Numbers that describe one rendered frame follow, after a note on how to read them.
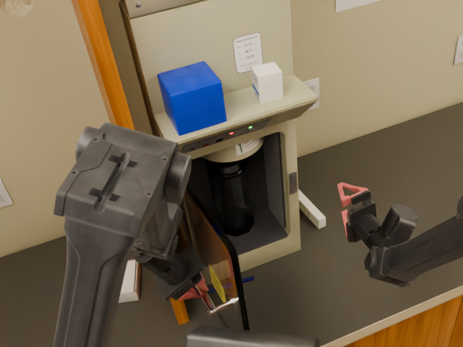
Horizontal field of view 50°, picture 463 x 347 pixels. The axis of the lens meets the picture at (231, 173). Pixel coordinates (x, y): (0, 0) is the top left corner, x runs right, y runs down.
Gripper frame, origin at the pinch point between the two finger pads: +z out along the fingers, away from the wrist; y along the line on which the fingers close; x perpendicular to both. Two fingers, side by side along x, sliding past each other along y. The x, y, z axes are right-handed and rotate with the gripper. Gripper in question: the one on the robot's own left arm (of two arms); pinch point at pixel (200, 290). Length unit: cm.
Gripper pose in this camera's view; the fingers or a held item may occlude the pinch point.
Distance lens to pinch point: 107.2
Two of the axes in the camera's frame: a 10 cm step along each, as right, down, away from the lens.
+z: 4.7, 5.6, 6.8
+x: 4.3, 5.3, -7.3
